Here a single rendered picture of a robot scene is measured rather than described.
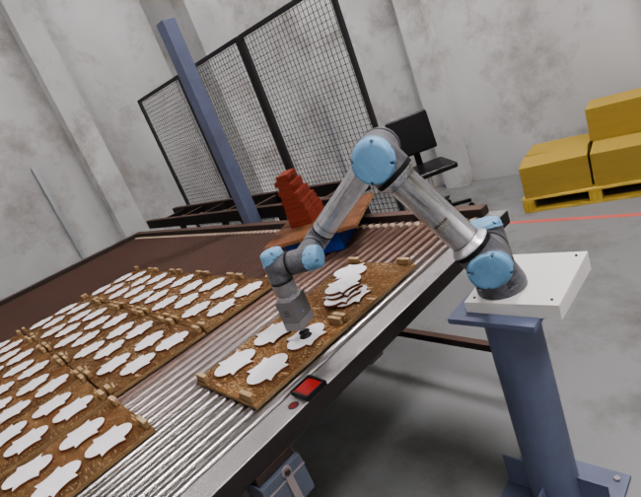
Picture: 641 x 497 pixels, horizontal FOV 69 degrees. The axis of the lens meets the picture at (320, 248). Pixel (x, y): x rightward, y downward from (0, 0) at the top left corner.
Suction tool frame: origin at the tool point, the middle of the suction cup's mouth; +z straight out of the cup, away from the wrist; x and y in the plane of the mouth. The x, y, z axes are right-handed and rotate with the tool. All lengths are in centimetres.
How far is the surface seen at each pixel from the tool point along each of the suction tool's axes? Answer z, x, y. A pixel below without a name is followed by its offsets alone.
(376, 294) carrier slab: 1.0, 15.2, -25.7
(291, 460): 11.6, 13.6, 38.8
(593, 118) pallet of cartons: 33, 73, -357
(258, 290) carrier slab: 1, -51, -38
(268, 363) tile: 0.0, -5.8, 14.6
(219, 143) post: -61, -139, -149
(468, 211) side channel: 0, 34, -92
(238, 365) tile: 0.0, -18.1, 15.8
